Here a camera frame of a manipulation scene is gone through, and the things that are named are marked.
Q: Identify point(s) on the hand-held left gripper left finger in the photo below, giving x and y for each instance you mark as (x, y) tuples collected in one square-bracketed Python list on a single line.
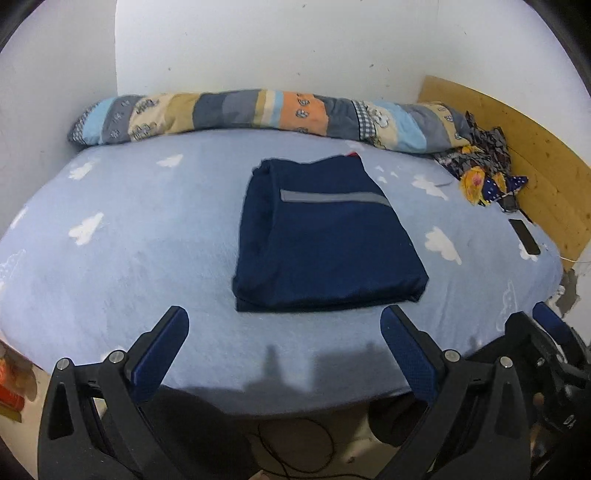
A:
[(161, 350)]

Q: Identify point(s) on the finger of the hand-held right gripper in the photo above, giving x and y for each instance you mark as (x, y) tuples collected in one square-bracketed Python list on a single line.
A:
[(551, 319), (526, 334)]

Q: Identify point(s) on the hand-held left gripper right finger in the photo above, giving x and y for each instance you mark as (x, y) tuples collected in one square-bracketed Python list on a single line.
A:
[(407, 351)]

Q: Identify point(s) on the navy jacket with red collar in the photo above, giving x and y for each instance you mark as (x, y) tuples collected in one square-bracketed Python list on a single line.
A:
[(323, 240)]

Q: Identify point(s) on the dark round object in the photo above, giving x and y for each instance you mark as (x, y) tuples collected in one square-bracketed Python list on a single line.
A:
[(392, 420)]

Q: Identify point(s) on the black phone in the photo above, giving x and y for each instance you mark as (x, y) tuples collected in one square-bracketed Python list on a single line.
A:
[(525, 236)]

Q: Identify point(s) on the wooden headboard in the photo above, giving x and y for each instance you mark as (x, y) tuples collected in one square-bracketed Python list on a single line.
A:
[(545, 161)]

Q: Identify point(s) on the dark patterned cloth with yellow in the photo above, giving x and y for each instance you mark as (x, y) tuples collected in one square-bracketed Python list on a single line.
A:
[(485, 175)]

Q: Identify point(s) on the rolled patchwork quilt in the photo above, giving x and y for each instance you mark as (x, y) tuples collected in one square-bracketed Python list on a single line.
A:
[(231, 110)]

